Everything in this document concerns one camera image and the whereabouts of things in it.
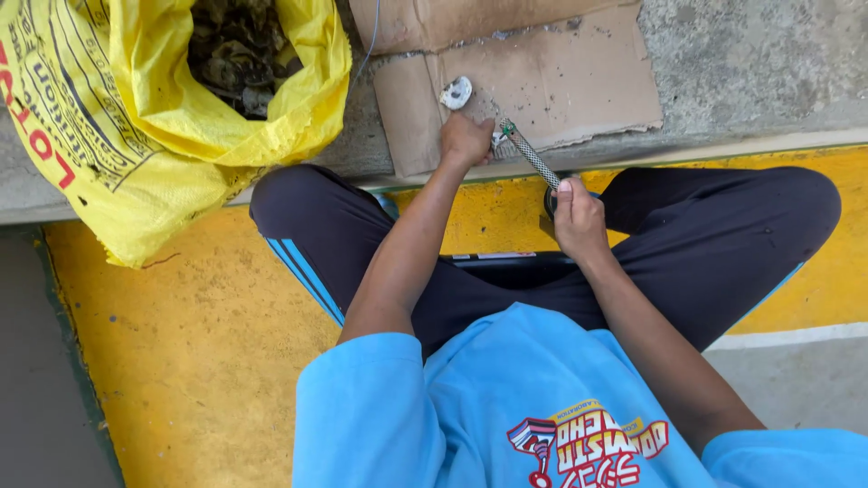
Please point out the person's left hand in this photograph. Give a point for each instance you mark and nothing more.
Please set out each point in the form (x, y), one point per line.
(464, 141)

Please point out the person's right hand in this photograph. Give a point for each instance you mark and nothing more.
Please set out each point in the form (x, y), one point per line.
(582, 220)

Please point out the small white shell piece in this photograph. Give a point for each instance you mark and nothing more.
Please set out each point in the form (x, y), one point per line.
(498, 140)

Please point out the black round container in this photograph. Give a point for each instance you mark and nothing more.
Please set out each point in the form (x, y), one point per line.
(548, 202)

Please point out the black low stool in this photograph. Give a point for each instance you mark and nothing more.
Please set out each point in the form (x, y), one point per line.
(515, 268)

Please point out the blue sandal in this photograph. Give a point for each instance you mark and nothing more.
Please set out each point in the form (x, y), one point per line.
(386, 205)

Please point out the flat brown cardboard sheet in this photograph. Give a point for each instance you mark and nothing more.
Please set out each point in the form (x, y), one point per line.
(563, 81)

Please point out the person's dark striped trousers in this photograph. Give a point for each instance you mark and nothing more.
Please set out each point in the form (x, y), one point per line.
(705, 230)

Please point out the folded brown cardboard piece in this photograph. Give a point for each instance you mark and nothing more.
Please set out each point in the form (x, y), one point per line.
(434, 20)

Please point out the person's blue printed shirt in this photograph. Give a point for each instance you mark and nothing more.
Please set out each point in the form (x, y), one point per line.
(515, 393)

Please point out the heap of dark shells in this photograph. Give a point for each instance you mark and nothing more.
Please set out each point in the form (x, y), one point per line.
(234, 54)

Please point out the yellow woven sack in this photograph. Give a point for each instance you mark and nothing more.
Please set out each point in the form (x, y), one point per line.
(122, 129)

